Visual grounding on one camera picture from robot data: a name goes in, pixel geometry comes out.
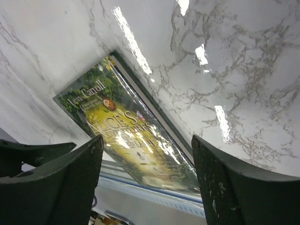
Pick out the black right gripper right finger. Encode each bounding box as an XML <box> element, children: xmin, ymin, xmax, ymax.
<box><xmin>191</xmin><ymin>135</ymin><xmax>300</xmax><ymax>225</ymax></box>

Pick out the green gold forest book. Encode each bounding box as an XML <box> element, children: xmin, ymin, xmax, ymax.
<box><xmin>54</xmin><ymin>55</ymin><xmax>200</xmax><ymax>193</ymax></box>

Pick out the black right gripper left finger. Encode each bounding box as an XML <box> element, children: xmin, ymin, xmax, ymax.
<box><xmin>0</xmin><ymin>135</ymin><xmax>104</xmax><ymax>225</ymax></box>

